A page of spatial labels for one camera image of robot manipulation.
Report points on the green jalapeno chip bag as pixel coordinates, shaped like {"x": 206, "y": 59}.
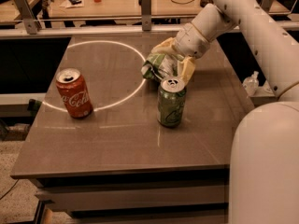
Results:
{"x": 161, "y": 65}

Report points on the grey metal railing frame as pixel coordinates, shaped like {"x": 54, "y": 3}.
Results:
{"x": 62, "y": 10}

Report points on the white drawer cabinet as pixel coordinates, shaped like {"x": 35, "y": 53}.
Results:
{"x": 136, "y": 194}

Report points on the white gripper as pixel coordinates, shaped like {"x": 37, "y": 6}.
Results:
{"x": 191, "y": 42}

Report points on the green soda can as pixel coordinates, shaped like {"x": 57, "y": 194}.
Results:
{"x": 171, "y": 101}

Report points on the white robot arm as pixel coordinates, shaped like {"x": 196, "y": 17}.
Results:
{"x": 264, "y": 163}

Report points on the green bottle by table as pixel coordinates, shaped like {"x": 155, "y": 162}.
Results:
{"x": 34, "y": 105}

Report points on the red Coca-Cola can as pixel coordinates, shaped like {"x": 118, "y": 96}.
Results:
{"x": 72, "y": 87}

